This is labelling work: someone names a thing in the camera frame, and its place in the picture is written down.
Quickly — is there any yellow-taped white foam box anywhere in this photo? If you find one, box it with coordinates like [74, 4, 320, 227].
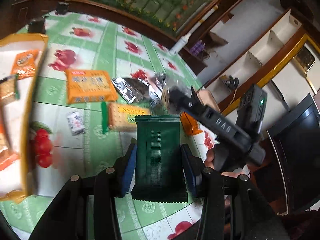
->
[1, 33, 49, 203]

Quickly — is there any large orange biscuit pack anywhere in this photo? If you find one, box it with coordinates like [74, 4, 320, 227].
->
[65, 69, 118, 105]

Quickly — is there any dark green snack packet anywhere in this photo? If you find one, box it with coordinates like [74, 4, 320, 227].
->
[131, 115, 188, 203]

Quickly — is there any right hand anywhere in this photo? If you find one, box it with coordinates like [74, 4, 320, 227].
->
[204, 148, 251, 178]

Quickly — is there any cracker pack green edge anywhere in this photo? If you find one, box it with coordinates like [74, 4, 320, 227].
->
[0, 74, 20, 106]

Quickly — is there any white spray bottle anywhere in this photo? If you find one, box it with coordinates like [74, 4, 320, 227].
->
[169, 4, 219, 55]

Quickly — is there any large black round motor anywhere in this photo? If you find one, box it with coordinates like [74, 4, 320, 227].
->
[28, 17, 46, 34]

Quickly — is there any purple battery pack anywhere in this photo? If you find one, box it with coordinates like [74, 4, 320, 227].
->
[190, 40, 206, 56]

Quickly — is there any white milk candy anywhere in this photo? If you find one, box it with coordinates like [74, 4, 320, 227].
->
[67, 111, 85, 135]

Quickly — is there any green fruit pattern tablecloth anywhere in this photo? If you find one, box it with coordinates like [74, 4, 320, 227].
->
[0, 11, 218, 240]

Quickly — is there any small black motor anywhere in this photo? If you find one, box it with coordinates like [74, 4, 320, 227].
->
[55, 2, 69, 15]

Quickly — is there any yellow label cracker pack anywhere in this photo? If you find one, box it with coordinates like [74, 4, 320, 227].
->
[101, 102, 151, 132]

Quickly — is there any small orange snack packet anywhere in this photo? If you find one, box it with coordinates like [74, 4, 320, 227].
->
[11, 49, 39, 79]

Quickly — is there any silver foil snack bag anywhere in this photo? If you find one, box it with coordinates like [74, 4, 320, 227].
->
[111, 77, 160, 107]

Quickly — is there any orange red-logo snack pack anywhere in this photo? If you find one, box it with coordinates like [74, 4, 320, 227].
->
[180, 112, 202, 136]

